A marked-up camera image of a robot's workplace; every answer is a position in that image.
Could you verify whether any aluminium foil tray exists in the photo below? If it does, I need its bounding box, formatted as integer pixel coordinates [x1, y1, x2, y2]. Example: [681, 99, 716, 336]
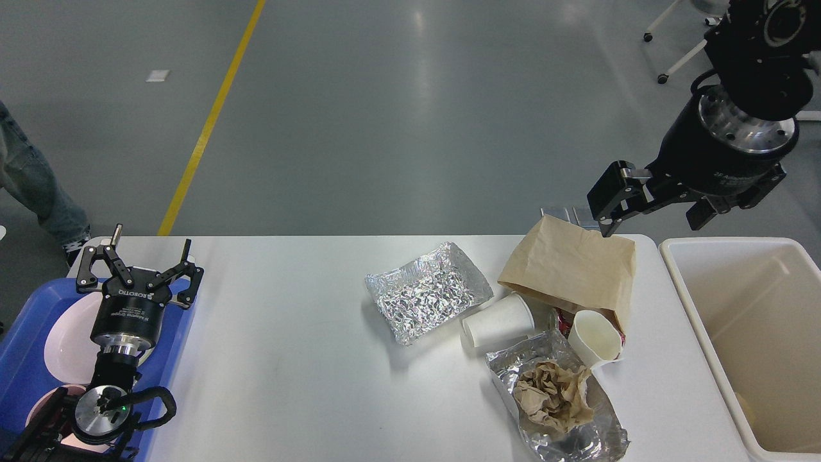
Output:
[364, 242, 495, 346]

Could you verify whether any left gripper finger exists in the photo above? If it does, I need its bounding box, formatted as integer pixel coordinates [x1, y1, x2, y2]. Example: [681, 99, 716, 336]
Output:
[146, 239, 205, 310]
[76, 224, 135, 296]

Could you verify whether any white bar on floor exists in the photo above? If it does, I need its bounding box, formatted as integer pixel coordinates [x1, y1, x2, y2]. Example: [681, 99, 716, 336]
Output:
[795, 110, 821, 123]

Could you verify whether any red foil wrapper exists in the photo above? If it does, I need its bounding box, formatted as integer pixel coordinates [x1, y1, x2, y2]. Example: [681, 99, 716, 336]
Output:
[554, 307, 626, 347]

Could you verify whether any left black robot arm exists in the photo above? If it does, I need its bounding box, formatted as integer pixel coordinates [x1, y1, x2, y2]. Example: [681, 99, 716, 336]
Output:
[2, 227, 205, 461]

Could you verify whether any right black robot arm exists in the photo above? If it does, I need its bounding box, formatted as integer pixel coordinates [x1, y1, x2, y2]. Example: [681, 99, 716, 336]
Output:
[587, 1, 819, 237]

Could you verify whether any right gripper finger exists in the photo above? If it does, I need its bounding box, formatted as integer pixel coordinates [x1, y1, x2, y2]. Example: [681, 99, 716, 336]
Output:
[686, 164, 786, 231]
[587, 160, 690, 237]

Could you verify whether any light green plate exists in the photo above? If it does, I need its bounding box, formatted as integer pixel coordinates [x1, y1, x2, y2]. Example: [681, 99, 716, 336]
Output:
[138, 334, 161, 368]

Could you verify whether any white rolling chair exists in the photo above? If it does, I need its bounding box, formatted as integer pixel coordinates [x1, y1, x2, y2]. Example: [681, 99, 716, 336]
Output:
[643, 0, 732, 85]

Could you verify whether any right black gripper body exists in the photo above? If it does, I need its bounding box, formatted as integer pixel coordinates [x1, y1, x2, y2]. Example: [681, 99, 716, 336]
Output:
[651, 85, 799, 196]

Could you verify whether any pink plate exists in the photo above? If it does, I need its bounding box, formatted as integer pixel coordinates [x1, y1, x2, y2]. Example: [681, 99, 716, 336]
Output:
[44, 292, 103, 386]

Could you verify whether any crumpled brown paper ball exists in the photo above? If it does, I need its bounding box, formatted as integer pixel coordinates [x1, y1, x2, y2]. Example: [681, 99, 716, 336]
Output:
[512, 360, 595, 434]

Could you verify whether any pink ribbed mug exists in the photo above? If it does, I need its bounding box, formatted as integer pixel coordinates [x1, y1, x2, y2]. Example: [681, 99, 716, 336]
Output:
[26, 383, 116, 454]

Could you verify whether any brown paper bag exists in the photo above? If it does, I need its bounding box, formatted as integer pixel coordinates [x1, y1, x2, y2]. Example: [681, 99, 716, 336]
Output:
[498, 215, 636, 334]

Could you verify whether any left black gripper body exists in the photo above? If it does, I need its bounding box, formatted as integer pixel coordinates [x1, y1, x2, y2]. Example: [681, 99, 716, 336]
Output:
[90, 282, 172, 351]

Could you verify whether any beige plastic bin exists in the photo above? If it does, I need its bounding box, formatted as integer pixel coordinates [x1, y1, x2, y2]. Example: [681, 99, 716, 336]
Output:
[659, 237, 820, 461]

